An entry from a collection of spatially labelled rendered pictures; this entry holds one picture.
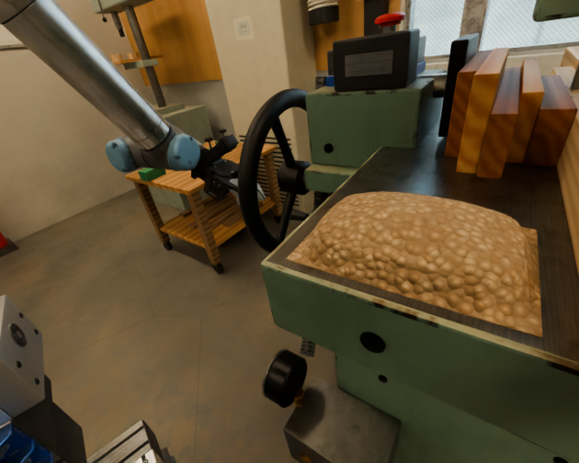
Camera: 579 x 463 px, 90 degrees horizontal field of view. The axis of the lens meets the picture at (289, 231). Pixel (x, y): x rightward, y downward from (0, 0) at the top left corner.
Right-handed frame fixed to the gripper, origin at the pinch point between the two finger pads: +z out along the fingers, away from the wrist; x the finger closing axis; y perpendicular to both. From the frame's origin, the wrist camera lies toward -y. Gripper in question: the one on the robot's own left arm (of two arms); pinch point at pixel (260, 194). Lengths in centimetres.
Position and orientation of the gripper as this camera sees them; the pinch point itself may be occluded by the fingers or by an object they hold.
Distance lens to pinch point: 71.5
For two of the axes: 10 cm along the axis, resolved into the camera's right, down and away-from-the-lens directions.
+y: -3.3, 6.5, 6.9
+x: -4.7, 5.2, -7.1
